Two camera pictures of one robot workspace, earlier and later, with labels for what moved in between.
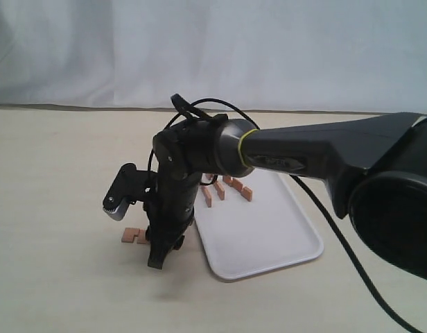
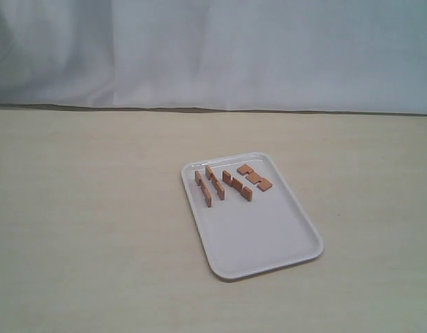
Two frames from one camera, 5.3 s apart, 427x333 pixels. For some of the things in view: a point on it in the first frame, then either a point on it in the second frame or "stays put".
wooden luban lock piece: x=130 y=234 → x=262 y=183
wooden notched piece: x=207 y=193 stays put
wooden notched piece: x=220 y=189 stays put
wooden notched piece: x=246 y=191 stays put
